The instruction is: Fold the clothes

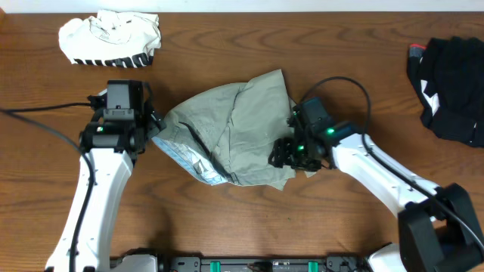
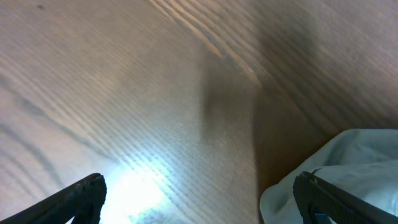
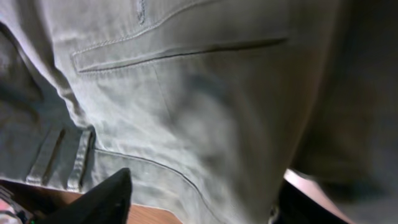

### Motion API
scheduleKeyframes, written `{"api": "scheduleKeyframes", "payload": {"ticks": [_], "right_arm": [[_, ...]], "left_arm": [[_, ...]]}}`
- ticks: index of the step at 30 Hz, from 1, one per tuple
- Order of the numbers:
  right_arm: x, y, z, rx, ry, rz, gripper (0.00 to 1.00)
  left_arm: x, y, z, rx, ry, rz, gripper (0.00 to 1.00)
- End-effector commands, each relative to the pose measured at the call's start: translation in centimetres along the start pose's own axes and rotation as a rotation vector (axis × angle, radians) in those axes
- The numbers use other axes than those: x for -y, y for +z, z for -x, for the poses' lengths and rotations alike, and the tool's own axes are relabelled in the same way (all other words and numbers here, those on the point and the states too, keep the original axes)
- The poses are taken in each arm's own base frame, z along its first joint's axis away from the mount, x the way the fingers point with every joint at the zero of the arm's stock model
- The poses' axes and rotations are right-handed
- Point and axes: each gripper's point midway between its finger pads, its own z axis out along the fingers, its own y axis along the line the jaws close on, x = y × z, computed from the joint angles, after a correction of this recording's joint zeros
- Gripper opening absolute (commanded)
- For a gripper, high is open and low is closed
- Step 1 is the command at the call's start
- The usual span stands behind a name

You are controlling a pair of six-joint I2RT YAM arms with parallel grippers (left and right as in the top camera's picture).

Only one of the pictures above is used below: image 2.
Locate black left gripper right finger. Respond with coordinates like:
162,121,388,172
293,172,397,224

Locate khaki green shorts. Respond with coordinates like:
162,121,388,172
259,129,397,223

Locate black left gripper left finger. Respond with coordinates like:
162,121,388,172
1,173,107,224

